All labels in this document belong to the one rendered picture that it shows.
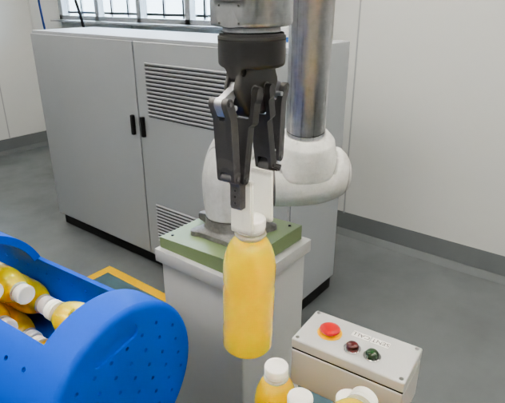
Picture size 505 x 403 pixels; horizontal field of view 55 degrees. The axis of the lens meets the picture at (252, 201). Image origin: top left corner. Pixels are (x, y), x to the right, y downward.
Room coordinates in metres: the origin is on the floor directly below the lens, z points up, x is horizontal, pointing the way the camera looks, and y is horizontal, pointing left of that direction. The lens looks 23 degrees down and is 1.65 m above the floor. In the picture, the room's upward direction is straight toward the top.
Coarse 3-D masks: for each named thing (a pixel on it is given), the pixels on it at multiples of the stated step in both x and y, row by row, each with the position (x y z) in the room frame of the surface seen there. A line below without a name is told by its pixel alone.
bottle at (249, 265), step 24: (240, 240) 0.55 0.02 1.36; (264, 240) 0.56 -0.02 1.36; (240, 264) 0.53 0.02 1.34; (264, 264) 0.54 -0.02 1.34; (240, 288) 0.53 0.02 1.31; (264, 288) 0.54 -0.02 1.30; (240, 312) 0.53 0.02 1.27; (264, 312) 0.54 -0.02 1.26; (240, 336) 0.53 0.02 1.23; (264, 336) 0.54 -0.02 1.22
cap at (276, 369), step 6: (270, 360) 0.63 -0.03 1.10; (276, 360) 0.63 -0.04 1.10; (282, 360) 0.63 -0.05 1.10; (264, 366) 0.62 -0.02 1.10; (270, 366) 0.62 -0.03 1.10; (276, 366) 0.62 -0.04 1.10; (282, 366) 0.62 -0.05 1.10; (264, 372) 0.62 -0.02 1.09; (270, 372) 0.61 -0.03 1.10; (276, 372) 0.60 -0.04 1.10; (282, 372) 0.61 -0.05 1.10; (270, 378) 0.60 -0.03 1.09; (276, 378) 0.60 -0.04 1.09; (282, 378) 0.60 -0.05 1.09
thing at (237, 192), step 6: (222, 174) 0.52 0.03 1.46; (228, 174) 0.52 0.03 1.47; (222, 180) 0.52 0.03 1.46; (228, 180) 0.51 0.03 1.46; (234, 186) 0.53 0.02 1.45; (240, 186) 0.53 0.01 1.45; (234, 192) 0.53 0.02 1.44; (240, 192) 0.53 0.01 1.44; (234, 198) 0.53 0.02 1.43; (240, 198) 0.53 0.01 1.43; (234, 204) 0.53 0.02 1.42; (240, 204) 0.53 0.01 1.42
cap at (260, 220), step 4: (256, 212) 0.58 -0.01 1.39; (256, 216) 0.57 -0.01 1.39; (260, 216) 0.57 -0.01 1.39; (264, 216) 0.57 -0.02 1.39; (256, 220) 0.56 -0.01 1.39; (260, 220) 0.55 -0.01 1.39; (264, 220) 0.56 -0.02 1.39; (256, 224) 0.55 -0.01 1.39; (260, 224) 0.55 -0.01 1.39; (264, 224) 0.56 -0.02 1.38; (256, 228) 0.54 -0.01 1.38; (260, 228) 0.55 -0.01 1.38; (264, 228) 0.56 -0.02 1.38; (256, 232) 0.55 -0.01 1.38; (260, 232) 0.55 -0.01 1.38; (248, 236) 0.54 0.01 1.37; (252, 236) 0.54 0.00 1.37
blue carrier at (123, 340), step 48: (0, 240) 0.85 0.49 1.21; (48, 288) 0.90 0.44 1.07; (96, 288) 0.81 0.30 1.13; (0, 336) 0.57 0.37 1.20; (48, 336) 0.84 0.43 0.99; (96, 336) 0.54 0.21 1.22; (144, 336) 0.61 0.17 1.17; (0, 384) 0.53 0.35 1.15; (48, 384) 0.49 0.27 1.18; (96, 384) 0.53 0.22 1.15; (144, 384) 0.60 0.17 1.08
